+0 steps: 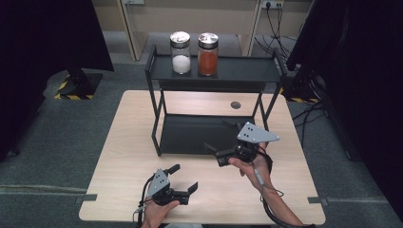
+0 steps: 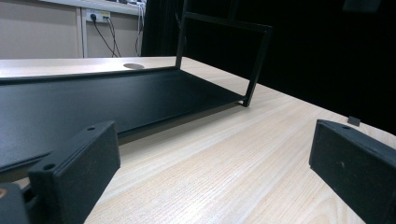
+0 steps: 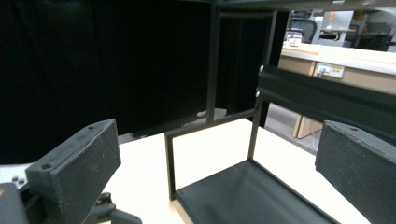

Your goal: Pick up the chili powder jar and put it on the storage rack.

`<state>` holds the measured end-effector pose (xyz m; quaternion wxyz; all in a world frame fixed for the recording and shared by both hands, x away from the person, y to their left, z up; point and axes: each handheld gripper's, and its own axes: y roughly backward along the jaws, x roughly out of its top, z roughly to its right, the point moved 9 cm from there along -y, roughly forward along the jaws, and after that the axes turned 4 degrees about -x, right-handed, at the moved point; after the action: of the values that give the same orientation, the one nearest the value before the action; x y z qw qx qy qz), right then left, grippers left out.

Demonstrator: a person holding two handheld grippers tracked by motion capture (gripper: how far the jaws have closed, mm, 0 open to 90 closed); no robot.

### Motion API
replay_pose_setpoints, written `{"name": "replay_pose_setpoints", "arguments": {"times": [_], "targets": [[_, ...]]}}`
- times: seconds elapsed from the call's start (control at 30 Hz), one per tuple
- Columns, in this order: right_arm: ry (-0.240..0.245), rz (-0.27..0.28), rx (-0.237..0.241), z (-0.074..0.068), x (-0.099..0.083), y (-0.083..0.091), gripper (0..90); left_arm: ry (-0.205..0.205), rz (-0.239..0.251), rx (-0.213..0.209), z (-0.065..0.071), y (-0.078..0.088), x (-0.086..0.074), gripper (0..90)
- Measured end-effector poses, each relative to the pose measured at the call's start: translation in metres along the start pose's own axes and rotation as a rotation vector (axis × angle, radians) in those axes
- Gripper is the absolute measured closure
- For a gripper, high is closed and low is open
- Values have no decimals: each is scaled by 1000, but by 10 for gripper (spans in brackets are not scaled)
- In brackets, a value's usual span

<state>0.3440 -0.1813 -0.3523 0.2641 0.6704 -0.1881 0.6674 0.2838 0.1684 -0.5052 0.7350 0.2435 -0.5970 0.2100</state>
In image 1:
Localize person's left hand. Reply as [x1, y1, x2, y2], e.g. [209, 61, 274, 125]
[141, 199, 182, 228]

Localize person's right hand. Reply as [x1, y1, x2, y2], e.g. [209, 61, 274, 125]
[227, 142, 274, 192]

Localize white wall power socket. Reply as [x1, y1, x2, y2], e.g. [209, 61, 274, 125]
[260, 0, 285, 10]

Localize black stand base striped tape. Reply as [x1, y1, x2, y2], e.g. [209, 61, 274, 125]
[279, 71, 321, 105]
[53, 67, 105, 101]

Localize black curtain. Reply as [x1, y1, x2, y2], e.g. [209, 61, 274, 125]
[286, 0, 403, 223]
[0, 0, 116, 163]

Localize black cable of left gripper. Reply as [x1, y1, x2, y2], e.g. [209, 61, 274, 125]
[132, 175, 157, 228]

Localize grey-plug cable of right gripper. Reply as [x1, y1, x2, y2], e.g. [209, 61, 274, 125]
[252, 167, 317, 228]

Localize glass jar of red powder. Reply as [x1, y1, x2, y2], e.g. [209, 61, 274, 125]
[197, 31, 221, 78]

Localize black cable bundle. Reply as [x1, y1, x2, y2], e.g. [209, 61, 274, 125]
[254, 3, 298, 62]

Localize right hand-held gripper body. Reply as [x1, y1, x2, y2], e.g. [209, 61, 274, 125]
[215, 121, 281, 168]

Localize black floor cables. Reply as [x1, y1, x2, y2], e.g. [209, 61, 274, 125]
[292, 100, 328, 150]

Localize glass jar of white powder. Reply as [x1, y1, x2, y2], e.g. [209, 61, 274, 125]
[168, 30, 193, 76]

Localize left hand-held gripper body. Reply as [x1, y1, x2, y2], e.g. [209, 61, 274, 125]
[146, 167, 191, 207]

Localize black metal two-tier rack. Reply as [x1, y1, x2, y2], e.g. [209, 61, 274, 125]
[144, 44, 289, 159]

